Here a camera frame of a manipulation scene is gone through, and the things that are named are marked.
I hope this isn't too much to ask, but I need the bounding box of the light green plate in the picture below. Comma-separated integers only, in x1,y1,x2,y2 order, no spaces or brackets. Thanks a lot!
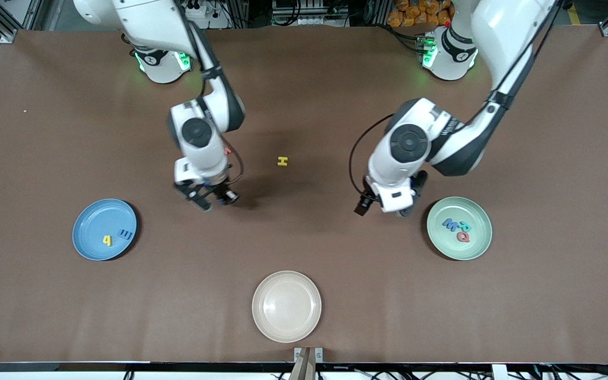
426,196,493,261

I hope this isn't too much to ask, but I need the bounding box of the white power strip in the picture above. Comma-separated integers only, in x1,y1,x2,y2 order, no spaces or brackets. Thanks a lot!
185,0,231,30

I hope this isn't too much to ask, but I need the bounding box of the blue plate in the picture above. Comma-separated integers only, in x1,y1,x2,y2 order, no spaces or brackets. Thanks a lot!
72,198,138,261

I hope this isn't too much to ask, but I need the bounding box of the metal table edge bracket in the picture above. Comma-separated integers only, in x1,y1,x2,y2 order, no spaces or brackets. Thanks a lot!
294,347,324,364

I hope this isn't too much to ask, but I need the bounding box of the table front edge rail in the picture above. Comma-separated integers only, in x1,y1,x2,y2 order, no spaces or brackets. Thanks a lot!
0,361,608,380

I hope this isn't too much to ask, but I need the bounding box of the grey equipment rack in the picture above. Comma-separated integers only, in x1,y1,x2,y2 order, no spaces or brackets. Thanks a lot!
271,0,349,27

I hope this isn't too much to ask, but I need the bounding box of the beige plate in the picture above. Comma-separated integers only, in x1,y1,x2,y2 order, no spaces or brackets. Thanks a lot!
252,271,322,343

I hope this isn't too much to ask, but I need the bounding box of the tan wooden post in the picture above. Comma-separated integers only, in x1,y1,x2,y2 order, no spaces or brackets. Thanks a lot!
289,349,317,380

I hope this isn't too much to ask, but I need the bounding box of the orange packets pile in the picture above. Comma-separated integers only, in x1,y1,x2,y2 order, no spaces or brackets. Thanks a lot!
387,0,455,28

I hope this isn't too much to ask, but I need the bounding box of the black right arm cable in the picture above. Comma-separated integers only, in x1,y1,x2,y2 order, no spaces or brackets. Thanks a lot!
180,0,244,185

